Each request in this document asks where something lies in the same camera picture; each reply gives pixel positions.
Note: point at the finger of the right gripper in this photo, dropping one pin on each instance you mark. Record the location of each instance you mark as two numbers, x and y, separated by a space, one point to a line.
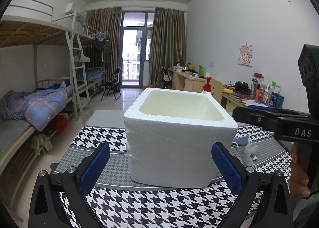
260 109

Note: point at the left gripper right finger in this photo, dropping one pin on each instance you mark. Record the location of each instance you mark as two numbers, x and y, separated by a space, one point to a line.
274 209

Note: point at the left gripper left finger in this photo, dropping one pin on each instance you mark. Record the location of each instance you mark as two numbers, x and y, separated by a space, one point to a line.
46 209

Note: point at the blue face mask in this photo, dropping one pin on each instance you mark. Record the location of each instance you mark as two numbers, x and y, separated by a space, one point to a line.
240 141

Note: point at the white styrofoam box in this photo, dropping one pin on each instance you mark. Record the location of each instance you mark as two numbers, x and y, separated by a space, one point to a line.
170 135

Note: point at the right hand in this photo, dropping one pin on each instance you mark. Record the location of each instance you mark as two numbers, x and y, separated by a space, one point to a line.
298 182

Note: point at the grey cloth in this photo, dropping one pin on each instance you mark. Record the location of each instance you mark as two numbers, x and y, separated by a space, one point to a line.
248 153

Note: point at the wooden desk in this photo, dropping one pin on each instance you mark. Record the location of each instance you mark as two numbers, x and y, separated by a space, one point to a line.
185 82

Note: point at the wooden smiley chair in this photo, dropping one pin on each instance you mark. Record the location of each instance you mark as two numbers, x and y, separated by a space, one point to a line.
216 90

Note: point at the cartoon girl poster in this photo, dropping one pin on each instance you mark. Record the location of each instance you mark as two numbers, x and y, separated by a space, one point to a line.
245 55

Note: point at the white lotion pump bottle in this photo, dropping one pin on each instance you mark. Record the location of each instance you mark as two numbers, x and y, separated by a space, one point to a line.
207 86

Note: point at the houndstooth table cloth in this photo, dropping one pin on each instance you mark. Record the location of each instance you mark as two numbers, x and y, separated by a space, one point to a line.
118 201

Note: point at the blue plaid quilt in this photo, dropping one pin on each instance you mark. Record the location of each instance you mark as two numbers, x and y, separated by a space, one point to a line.
38 108

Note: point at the right brown curtain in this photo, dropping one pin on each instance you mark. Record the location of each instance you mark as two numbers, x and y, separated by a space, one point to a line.
167 41

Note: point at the brown curtain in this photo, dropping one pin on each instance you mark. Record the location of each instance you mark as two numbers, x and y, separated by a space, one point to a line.
167 41
104 25

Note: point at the black folding chair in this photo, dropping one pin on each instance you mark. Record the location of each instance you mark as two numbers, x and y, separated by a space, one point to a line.
113 84

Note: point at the metal bunk bed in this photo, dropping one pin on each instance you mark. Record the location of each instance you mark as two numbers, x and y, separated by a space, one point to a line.
39 50

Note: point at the glass balcony door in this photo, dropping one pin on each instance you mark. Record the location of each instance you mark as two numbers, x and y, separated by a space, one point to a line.
136 33

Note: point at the left brown curtain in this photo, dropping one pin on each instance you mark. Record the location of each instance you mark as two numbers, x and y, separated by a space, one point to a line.
104 25

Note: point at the white air conditioner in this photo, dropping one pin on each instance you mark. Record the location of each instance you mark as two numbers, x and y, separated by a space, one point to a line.
71 9

